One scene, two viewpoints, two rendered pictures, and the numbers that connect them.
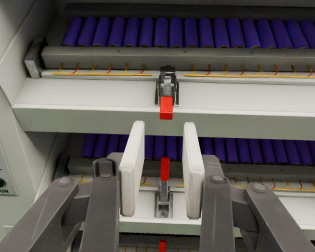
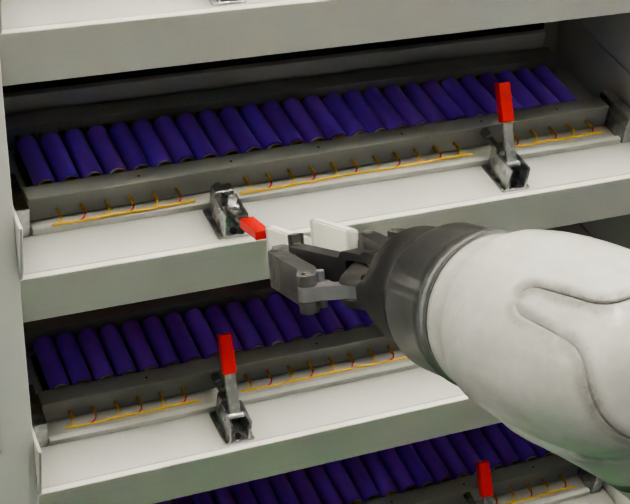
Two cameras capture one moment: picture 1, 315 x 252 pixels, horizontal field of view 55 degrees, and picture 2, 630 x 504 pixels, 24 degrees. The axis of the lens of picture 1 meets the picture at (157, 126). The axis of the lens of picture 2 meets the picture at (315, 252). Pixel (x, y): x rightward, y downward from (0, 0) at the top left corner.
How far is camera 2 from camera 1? 0.87 m
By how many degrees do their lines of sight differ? 25
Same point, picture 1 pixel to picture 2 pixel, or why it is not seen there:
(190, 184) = (349, 243)
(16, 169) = (8, 394)
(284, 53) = (359, 141)
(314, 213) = not seen: hidden behind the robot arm
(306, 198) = not seen: hidden behind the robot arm
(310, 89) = (404, 183)
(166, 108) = (258, 226)
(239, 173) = (334, 347)
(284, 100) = (377, 201)
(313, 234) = (468, 412)
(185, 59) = (234, 171)
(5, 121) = (7, 306)
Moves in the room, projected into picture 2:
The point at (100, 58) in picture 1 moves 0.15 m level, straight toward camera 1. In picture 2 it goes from (115, 190) to (217, 247)
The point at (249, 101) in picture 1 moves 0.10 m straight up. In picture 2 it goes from (336, 211) to (337, 98)
